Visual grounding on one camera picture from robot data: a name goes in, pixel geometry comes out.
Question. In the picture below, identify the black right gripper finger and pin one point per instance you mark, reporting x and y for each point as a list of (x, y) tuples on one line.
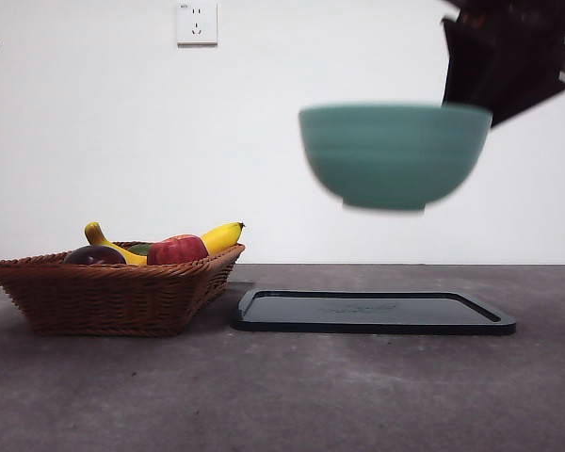
[(471, 75), (532, 99)]

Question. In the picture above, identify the teal ceramic bowl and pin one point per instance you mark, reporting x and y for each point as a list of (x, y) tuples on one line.
[(391, 155)]

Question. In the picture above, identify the dark purple plum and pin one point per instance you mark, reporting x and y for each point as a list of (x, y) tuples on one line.
[(94, 256)]

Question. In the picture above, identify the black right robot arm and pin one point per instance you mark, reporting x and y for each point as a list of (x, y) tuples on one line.
[(522, 28)]

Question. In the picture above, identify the green fruit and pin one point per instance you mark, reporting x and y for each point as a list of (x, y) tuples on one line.
[(140, 248)]

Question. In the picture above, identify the dark rectangular tray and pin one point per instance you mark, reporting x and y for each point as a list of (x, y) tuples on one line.
[(358, 315)]

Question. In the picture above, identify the red apple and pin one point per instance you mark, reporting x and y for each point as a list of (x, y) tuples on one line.
[(176, 250)]

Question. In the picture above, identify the brown wicker basket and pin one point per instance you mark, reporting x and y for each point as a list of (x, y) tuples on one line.
[(103, 301)]

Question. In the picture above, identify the yellow banana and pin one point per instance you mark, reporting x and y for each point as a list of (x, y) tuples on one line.
[(221, 235)]

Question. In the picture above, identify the white wall socket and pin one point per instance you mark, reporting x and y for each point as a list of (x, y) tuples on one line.
[(197, 23)]

